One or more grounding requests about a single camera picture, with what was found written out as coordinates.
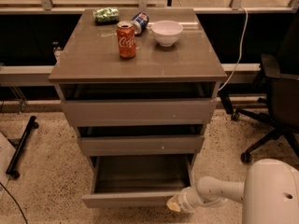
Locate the orange Coca-Cola can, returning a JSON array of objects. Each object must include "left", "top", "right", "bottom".
[{"left": 117, "top": 21, "right": 136, "bottom": 59}]

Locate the blue Pepsi can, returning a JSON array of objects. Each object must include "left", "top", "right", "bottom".
[{"left": 131, "top": 12, "right": 150, "bottom": 35}]

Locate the black office chair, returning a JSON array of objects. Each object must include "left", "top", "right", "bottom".
[{"left": 231, "top": 10, "right": 299, "bottom": 163}]

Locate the white cable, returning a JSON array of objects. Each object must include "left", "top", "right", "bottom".
[{"left": 217, "top": 7, "right": 249, "bottom": 92}]

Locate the white bowl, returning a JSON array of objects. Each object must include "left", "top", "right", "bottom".
[{"left": 151, "top": 21, "right": 183, "bottom": 47}]

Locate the grey top drawer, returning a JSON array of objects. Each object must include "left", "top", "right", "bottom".
[{"left": 57, "top": 82, "right": 217, "bottom": 127}]

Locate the green crumpled can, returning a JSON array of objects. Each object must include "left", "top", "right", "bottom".
[{"left": 93, "top": 7, "right": 120, "bottom": 24}]

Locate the grey middle drawer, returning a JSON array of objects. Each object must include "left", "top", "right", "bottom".
[{"left": 78, "top": 124, "right": 204, "bottom": 156}]

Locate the grey bottom drawer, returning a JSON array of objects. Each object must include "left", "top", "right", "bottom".
[{"left": 82, "top": 154, "right": 192, "bottom": 208}]

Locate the grey drawer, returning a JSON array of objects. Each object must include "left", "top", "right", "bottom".
[
  {"left": 82, "top": 154, "right": 192, "bottom": 208},
  {"left": 78, "top": 124, "right": 204, "bottom": 156},
  {"left": 57, "top": 82, "right": 217, "bottom": 127}
]

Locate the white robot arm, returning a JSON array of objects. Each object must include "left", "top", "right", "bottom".
[{"left": 166, "top": 159, "right": 299, "bottom": 224}]

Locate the black wheeled stand base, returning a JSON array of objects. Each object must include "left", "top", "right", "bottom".
[{"left": 6, "top": 116, "right": 39, "bottom": 179}]

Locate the black floor cable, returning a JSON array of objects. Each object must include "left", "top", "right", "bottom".
[{"left": 0, "top": 182, "right": 29, "bottom": 224}]

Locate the grey drawer cabinet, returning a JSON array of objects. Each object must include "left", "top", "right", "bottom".
[{"left": 48, "top": 7, "right": 228, "bottom": 170}]

